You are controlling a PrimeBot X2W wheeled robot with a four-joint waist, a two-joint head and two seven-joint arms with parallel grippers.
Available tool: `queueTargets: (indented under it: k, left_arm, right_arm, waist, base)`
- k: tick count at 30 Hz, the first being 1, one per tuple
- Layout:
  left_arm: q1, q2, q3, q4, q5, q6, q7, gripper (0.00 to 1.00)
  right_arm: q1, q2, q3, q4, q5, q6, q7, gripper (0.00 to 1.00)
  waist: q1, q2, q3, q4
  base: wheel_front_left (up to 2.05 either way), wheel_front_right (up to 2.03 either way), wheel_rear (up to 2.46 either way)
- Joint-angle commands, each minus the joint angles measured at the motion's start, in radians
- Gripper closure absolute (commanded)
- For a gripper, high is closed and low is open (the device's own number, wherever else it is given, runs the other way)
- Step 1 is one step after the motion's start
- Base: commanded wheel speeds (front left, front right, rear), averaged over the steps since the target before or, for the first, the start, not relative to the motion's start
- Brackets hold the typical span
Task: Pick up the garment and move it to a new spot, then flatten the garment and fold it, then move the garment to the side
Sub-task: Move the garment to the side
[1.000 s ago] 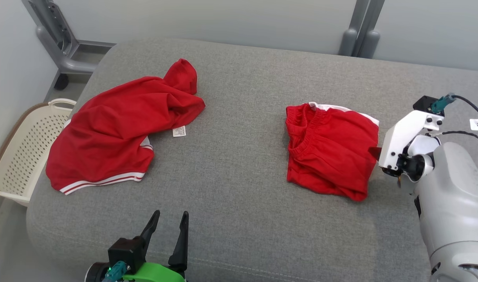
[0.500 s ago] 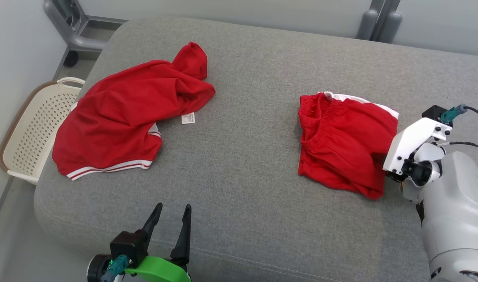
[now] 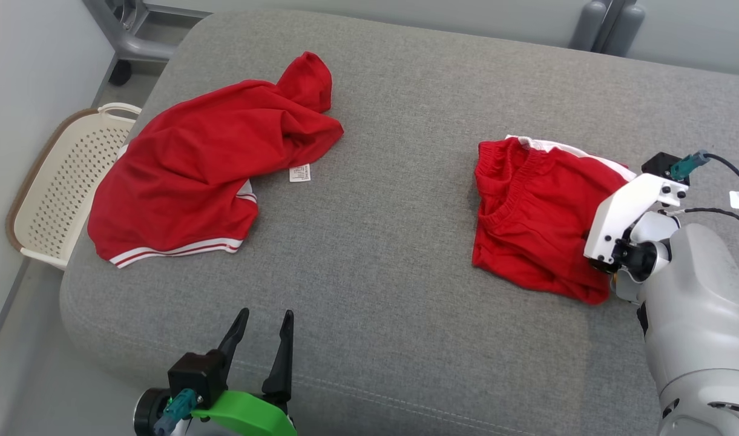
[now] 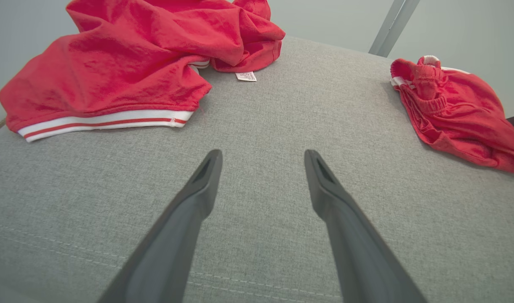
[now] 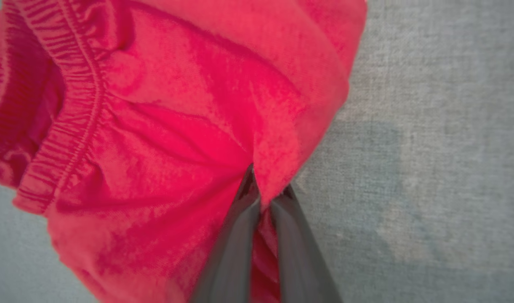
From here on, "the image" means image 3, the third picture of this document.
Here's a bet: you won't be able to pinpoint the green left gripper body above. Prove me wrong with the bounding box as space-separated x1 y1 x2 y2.
191 391 298 436

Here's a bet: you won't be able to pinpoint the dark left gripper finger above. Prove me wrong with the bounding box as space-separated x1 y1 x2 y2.
261 310 295 414
217 308 250 376

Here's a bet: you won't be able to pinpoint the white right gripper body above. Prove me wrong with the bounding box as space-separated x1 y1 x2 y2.
583 173 689 266

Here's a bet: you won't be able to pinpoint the red basketball shorts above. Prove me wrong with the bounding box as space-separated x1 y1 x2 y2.
472 134 637 305

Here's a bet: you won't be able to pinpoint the red sleeveless basketball jersey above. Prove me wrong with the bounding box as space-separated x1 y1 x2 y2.
88 51 344 269

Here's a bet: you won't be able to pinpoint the grey fabric sofa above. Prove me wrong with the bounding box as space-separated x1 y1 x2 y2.
59 9 739 436

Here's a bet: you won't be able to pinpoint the cream perforated laundry basket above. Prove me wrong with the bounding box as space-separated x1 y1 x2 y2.
6 103 143 271

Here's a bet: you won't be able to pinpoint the grey wheeled metal stand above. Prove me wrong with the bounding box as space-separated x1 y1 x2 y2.
82 0 212 85

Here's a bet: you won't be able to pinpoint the left cable with teal plug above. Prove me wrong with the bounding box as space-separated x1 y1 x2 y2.
153 389 200 436

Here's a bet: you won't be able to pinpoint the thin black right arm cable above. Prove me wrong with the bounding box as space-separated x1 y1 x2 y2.
659 207 739 236

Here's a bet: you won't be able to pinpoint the grey partition post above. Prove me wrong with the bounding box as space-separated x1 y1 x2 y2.
602 0 646 58
569 0 606 51

